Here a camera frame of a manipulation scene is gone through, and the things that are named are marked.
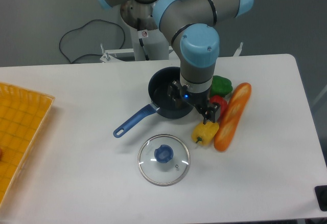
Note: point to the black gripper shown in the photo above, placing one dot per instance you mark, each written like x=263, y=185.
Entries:
x=182, y=95

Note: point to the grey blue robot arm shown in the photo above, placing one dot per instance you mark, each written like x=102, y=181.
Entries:
x=197, y=63

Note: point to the long orange bread loaf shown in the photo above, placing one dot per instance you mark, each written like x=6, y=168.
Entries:
x=232, y=116

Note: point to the red bell pepper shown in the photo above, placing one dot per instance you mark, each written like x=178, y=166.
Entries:
x=222, y=102

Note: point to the green bell pepper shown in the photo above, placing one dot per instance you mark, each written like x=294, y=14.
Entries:
x=221, y=86

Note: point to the yellow bell pepper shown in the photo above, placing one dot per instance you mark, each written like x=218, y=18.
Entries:
x=203, y=134

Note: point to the dark blue saucepan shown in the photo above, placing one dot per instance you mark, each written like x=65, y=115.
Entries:
x=165, y=100

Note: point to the glass lid blue knob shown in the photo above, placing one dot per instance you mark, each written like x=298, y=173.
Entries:
x=164, y=160

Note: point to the black box table corner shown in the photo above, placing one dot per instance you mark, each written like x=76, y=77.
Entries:
x=321, y=193

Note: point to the yellow woven basket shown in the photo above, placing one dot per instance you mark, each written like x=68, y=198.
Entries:
x=23, y=111

